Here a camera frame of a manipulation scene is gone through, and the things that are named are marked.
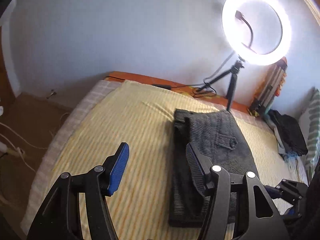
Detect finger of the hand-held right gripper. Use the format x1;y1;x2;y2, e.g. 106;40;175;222
264;179;309;207
281;206;304;222

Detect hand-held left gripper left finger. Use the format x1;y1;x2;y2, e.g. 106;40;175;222
26;142;130;240

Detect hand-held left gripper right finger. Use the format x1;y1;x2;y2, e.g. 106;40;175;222
186;143;291;240

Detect dark grey corduroy pants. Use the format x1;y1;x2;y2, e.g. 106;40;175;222
168;108;256;228

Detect light blue cloth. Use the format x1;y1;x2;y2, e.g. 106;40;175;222
273;127;308;180

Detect yellow striped blanket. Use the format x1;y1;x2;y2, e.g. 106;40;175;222
51;80;308;240

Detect black garment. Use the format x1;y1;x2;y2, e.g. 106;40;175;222
268;109;309;156

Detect green striped pillow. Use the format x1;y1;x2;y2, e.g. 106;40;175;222
305;87;320;178

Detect beige checked bed cover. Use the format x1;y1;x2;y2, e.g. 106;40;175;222
20;80;125;236

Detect black tripod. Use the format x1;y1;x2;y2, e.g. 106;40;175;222
226;57;246;112

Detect orange mattress sheet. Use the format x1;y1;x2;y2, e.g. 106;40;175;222
103;71;253;112

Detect striped folded cloth stack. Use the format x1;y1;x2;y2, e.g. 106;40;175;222
249;57;288;117

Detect black gooseneck phone holder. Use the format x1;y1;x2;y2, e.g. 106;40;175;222
235;10;255;49

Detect black cable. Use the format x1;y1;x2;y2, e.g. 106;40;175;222
108;51;237;98

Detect white cable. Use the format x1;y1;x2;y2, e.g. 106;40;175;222
0;122;49;173

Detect white ring light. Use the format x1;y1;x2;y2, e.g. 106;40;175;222
221;0;292;67

